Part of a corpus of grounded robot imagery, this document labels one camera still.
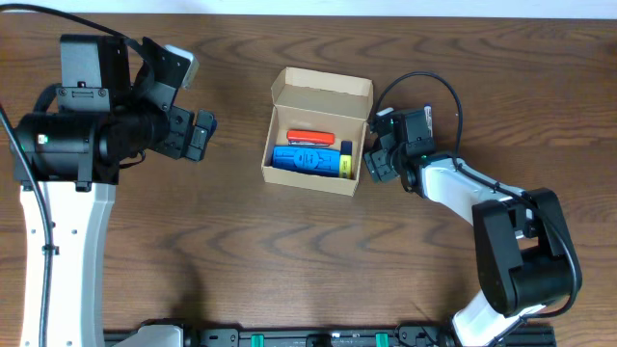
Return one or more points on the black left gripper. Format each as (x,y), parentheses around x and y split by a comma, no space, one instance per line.
(174,145)

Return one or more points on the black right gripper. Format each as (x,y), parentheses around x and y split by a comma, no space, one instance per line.
(378,167)

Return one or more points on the yellow highlighter pen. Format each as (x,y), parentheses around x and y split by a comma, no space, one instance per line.
(345,160)

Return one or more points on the blue plastic block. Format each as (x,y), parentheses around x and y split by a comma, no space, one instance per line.
(307,160)

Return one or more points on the red stapler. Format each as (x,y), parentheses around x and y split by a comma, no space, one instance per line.
(310,138)

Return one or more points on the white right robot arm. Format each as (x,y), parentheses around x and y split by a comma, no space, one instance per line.
(526,262)

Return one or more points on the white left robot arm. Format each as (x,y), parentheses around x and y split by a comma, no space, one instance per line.
(115,103)

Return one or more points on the blue whiteboard marker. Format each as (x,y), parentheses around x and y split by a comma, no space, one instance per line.
(429,118)

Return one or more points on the brown cardboard box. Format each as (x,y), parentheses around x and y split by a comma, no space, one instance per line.
(312,100)

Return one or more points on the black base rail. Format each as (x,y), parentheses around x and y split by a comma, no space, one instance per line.
(175,333)

